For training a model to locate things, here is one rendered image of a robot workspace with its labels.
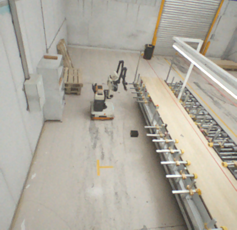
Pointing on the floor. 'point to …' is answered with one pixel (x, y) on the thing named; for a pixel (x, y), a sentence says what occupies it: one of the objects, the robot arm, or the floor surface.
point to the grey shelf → (52, 86)
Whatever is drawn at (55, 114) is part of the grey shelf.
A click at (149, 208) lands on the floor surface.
